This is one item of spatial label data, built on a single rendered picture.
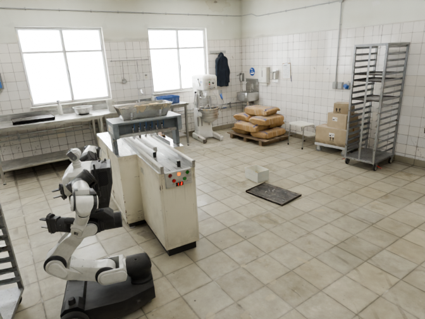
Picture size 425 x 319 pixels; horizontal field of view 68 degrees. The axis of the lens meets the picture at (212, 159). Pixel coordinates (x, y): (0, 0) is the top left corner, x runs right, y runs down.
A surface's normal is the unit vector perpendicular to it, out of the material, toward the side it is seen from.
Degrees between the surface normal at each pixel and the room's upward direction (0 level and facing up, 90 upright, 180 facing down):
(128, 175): 90
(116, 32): 90
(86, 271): 90
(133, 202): 90
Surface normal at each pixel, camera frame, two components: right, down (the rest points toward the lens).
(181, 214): 0.47, 0.25
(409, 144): -0.83, 0.21
